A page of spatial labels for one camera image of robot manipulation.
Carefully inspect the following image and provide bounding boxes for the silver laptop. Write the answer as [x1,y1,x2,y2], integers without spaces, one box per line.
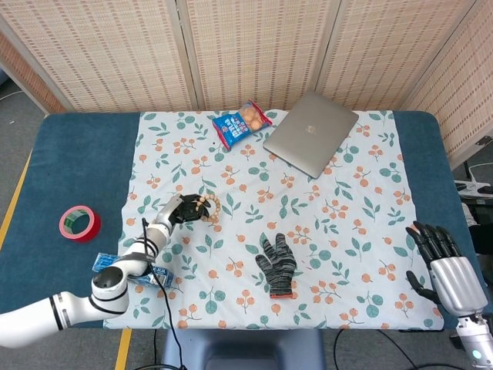
[263,89,360,180]

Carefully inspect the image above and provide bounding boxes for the black cable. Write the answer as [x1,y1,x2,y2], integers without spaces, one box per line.
[333,329,451,370]

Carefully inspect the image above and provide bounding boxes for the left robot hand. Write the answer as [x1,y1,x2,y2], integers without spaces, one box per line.
[154,193,203,235]

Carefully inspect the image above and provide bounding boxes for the blue snack bag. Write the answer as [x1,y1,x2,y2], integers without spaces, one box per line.
[212,99,273,151]

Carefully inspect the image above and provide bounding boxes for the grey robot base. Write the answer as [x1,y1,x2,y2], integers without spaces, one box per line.
[160,328,327,370]

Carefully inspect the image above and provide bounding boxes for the grey knitted work glove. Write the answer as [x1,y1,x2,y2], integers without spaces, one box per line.
[255,232,297,301]

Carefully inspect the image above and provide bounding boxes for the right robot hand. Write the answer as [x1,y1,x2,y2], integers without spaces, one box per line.
[405,220,488,318]

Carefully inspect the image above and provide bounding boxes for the floral tablecloth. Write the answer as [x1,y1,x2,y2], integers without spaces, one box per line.
[102,109,444,331]

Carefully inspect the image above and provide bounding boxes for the blue table mat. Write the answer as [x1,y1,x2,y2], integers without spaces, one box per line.
[0,110,490,329]

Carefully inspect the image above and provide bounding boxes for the wooden bead bracelet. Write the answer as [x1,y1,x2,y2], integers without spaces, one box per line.
[194,193,223,224]

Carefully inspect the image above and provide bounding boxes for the red tape roll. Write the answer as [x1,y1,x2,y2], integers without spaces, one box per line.
[59,205,102,244]

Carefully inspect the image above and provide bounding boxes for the woven folding screen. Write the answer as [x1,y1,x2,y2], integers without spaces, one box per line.
[0,0,493,170]

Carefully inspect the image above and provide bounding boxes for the blue tissue pack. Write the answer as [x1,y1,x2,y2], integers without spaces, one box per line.
[92,252,174,289]

